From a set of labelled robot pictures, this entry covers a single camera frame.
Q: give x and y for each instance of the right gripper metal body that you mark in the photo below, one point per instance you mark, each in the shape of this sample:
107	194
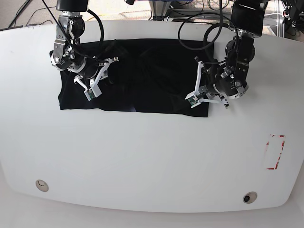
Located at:
68	53

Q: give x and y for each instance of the left gripper metal body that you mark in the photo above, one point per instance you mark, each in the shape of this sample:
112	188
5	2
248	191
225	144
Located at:
230	78

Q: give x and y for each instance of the black t-shirt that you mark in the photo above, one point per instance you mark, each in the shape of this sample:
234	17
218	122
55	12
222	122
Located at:
150	76

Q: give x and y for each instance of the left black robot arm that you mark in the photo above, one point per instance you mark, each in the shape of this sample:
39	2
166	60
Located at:
247	15

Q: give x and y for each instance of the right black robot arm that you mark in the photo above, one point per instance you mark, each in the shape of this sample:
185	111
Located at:
73	6

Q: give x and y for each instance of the red tape rectangle marking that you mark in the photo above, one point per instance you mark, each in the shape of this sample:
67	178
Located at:
273	152

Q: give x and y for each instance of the right table grommet hole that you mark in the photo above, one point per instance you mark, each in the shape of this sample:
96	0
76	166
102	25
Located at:
250	197

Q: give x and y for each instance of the table grommet hole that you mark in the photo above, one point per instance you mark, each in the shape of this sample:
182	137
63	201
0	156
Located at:
250	197
42	185

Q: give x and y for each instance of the left table grommet hole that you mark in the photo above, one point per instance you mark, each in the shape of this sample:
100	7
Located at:
42	185

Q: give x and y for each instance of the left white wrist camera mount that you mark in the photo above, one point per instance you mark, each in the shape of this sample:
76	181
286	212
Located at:
201	93

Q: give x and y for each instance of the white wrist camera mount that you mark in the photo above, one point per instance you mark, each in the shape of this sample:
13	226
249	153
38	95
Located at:
92	90
201	93

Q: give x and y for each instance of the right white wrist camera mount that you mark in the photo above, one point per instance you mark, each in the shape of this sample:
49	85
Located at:
92	90

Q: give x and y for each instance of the aluminium frame stand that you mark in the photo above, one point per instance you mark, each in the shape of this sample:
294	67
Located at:
159	9

